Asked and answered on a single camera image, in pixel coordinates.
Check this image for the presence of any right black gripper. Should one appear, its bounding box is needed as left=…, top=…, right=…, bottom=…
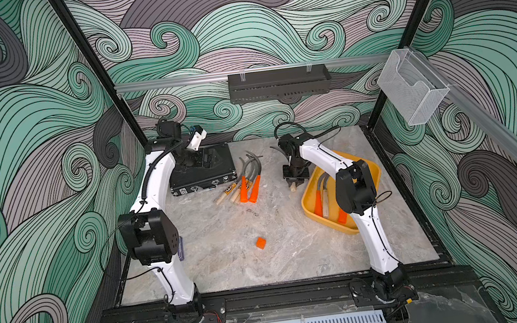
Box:
left=280, top=158, right=309, bottom=187

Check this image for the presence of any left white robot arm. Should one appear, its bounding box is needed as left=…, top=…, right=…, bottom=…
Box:
left=117, top=120, right=207, bottom=319

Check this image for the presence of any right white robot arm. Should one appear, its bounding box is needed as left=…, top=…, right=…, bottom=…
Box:
left=274, top=121, right=407, bottom=304

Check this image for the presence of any black ribbed storage case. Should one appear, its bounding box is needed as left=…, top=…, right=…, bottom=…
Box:
left=169, top=143, right=238, bottom=197

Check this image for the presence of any yellow plastic tray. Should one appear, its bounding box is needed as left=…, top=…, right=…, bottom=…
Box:
left=301, top=167, right=359, bottom=235

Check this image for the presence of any small orange block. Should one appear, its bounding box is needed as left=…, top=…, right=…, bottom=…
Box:
left=256, top=237, right=267, bottom=250

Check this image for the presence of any blue card pack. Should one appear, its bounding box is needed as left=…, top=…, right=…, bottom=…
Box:
left=177, top=237, right=185, bottom=261

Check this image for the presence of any wooden handle sickle with label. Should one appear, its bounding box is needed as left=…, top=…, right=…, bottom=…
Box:
left=215, top=158, right=247, bottom=205

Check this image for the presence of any black wall shelf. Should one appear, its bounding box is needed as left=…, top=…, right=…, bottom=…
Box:
left=228, top=64, right=332, bottom=104

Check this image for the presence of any clear acrylic wall holder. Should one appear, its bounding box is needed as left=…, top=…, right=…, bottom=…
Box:
left=378, top=47, right=449, bottom=126

